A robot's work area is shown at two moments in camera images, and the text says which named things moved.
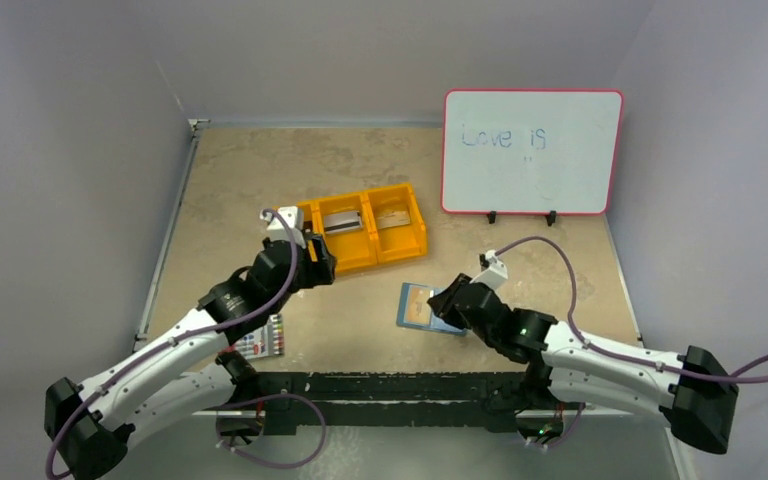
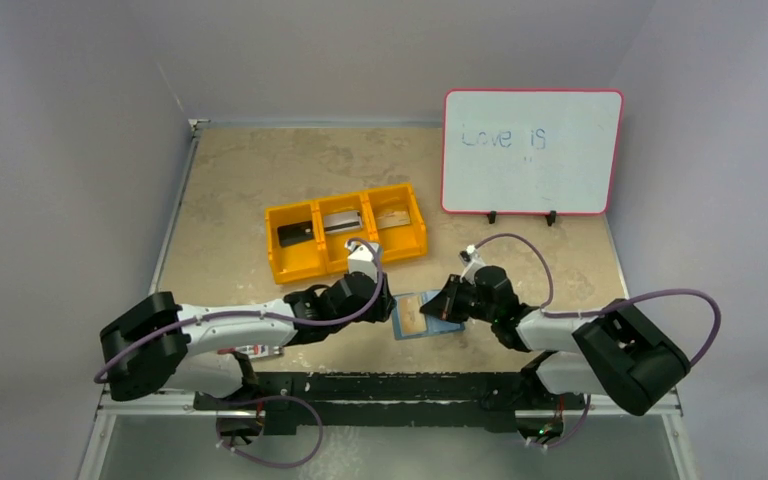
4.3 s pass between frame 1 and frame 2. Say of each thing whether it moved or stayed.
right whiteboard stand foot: stayed
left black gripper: moved
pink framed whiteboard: stayed
